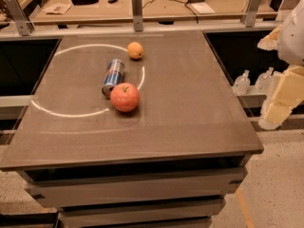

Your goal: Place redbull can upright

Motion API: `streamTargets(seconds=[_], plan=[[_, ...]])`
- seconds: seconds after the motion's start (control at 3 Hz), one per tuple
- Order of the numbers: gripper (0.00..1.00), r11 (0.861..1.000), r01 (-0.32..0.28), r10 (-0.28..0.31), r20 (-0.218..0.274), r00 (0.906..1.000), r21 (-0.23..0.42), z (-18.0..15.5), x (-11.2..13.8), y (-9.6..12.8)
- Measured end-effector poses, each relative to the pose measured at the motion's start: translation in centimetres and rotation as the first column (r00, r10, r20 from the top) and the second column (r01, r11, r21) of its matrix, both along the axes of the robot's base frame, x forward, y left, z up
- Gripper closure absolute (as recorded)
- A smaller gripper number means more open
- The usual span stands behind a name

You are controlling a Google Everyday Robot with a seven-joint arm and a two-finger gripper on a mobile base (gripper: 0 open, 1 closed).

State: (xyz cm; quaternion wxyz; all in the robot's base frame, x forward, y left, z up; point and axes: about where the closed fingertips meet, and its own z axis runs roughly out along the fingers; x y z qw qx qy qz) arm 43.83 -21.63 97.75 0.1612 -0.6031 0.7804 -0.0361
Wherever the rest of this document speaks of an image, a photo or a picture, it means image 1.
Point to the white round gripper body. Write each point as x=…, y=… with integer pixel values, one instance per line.
x=293, y=37

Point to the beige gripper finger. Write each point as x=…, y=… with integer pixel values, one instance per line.
x=285, y=92
x=270, y=41

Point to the blue silver redbull can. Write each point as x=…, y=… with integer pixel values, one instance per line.
x=114, y=76

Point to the clear sanitizer bottle right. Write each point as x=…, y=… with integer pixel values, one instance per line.
x=263, y=80

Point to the clear sanitizer bottle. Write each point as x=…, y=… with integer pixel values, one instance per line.
x=263, y=80
x=242, y=83

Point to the clear sanitizer bottle left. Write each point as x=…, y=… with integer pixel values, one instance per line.
x=242, y=83

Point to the white paper note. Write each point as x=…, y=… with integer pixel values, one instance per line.
x=202, y=8

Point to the orange fruit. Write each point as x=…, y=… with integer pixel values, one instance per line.
x=135, y=50

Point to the red apple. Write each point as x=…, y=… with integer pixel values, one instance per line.
x=125, y=97

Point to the small black remote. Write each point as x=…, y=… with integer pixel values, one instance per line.
x=112, y=1

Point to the black cloth bundle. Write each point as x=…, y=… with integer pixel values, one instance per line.
x=84, y=2

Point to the paper sheet left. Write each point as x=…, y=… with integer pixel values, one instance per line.
x=57, y=9

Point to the grey drawer cabinet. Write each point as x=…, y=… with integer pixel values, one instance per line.
x=157, y=194

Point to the grey metal bracket right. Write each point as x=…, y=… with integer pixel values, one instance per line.
x=250, y=13

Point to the grey metal bracket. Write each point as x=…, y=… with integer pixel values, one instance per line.
x=250, y=13
x=137, y=12
x=22, y=22

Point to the grey metal bracket middle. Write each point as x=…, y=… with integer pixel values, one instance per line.
x=137, y=12

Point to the grey metal bracket left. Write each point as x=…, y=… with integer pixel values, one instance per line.
x=22, y=22

